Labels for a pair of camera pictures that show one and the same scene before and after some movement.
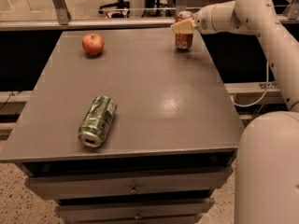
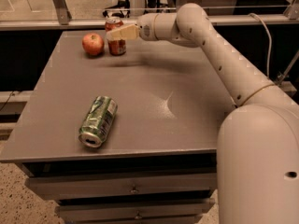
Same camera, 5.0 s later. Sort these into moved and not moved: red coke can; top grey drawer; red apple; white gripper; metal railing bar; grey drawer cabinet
Moved: white gripper; red coke can
Not moved: top grey drawer; metal railing bar; grey drawer cabinet; red apple
